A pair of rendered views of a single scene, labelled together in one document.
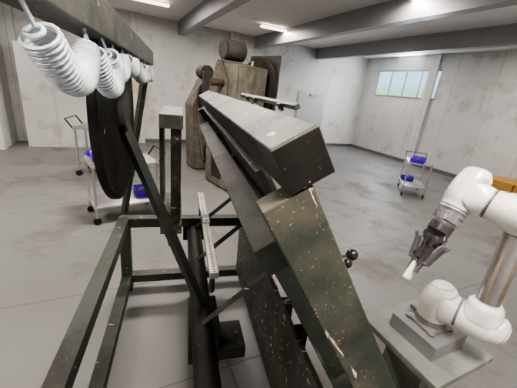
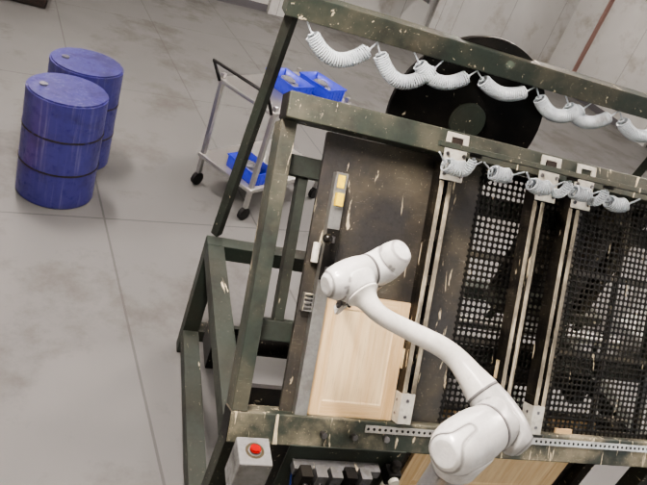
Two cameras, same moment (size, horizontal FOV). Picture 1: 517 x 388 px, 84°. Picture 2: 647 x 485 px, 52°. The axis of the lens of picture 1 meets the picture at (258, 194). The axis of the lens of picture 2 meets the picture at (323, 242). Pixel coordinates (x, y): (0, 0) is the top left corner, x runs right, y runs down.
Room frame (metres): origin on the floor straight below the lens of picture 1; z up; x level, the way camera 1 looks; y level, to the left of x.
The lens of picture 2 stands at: (0.56, -2.45, 2.75)
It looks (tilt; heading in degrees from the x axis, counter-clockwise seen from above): 30 degrees down; 84
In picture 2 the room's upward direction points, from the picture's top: 21 degrees clockwise
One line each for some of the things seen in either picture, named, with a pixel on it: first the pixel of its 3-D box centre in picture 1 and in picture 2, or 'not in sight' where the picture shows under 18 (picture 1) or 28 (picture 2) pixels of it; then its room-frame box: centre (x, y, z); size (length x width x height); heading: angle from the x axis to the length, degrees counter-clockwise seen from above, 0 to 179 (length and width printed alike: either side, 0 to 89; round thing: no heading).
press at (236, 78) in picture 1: (239, 118); not in sight; (5.96, 0.54, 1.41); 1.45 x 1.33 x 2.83; 28
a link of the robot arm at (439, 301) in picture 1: (439, 300); not in sight; (1.36, -1.07, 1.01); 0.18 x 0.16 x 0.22; 45
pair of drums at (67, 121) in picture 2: not in sight; (71, 124); (-0.99, 2.11, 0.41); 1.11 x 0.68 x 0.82; 113
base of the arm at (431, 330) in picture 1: (427, 316); not in sight; (1.38, -1.05, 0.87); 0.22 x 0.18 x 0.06; 22
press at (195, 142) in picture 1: (213, 119); not in sight; (7.34, 1.32, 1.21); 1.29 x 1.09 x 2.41; 117
